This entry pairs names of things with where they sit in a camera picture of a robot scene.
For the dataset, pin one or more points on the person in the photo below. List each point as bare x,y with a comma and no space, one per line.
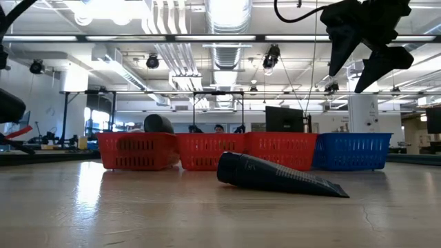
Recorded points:
195,129
219,129

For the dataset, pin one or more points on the red flat piece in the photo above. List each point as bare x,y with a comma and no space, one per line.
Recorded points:
20,132

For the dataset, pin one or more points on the blue plastic basket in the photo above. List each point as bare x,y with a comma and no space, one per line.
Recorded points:
349,151

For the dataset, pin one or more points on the black metal rig frame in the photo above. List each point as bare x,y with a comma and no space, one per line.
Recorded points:
224,38

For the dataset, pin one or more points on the black monitor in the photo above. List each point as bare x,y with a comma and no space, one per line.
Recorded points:
284,119
434,120

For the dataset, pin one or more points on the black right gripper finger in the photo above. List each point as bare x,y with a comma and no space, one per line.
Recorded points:
341,44
387,62

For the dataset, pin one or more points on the yellow box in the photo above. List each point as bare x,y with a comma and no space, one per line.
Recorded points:
82,142

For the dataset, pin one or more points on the black hanging camera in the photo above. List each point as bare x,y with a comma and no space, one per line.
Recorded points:
331,87
37,67
152,62
272,56

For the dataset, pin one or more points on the red plastic basket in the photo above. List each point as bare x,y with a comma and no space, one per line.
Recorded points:
206,151
284,148
138,151

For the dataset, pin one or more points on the dark table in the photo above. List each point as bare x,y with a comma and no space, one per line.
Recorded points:
413,159
48,156

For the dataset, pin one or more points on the silver ventilation duct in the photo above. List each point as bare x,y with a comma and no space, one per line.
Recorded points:
229,20

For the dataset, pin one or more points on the black background rig frame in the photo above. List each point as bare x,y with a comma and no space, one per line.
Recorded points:
64,117
218,92

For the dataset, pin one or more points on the black squeeze tube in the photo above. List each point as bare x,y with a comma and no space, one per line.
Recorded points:
268,174

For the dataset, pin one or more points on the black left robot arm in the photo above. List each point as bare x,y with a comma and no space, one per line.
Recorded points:
10,106

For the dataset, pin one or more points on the white column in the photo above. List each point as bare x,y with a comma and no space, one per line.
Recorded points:
363,113

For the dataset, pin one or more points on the black background robot arm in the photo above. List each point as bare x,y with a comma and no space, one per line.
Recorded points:
240,129

